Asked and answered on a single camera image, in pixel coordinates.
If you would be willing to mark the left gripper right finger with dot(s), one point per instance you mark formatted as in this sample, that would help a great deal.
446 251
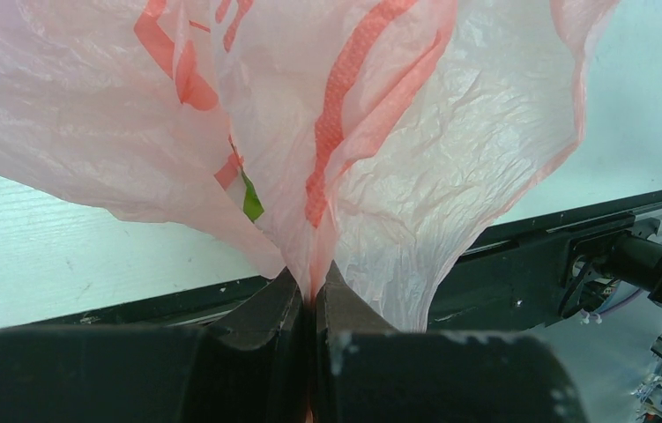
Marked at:
368 371

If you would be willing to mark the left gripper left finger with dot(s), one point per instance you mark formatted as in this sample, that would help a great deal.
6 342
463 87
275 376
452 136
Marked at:
245 367

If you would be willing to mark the pink plastic bag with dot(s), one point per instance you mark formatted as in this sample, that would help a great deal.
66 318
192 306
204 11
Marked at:
379 136

